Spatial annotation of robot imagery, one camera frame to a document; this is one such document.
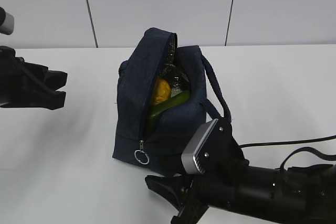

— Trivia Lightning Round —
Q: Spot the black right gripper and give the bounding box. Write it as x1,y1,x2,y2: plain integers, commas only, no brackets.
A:
145,119,249,223

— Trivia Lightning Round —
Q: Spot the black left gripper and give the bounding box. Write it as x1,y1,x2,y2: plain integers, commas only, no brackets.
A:
1,47,68,110

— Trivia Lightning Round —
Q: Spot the dark blue fabric lunch bag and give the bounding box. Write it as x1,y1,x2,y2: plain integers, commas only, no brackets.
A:
112,27,232,176

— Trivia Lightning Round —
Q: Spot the green cucumber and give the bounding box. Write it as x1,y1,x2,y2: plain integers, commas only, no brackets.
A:
146,90,190,132

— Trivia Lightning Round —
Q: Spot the glass container with green lid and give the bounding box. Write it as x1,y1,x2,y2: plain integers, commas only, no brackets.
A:
171,88,189,97

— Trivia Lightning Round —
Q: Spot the yellow pear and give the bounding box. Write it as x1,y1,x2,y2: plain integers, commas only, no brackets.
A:
151,77,171,105

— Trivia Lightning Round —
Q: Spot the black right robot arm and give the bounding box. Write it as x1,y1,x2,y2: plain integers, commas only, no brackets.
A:
145,118,335,223

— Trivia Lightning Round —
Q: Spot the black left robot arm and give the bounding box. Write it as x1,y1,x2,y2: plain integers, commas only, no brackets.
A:
1,46,68,110

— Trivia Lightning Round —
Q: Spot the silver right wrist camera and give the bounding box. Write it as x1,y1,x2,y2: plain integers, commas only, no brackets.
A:
181,119,218,174

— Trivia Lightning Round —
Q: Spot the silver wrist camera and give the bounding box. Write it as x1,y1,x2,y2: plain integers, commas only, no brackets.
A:
0,7,14,35
181,119,218,174

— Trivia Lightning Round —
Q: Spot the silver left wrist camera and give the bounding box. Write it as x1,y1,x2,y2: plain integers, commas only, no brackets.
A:
0,7,14,35

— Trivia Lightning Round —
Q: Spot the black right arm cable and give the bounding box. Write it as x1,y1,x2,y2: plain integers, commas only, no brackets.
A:
237,134,336,172

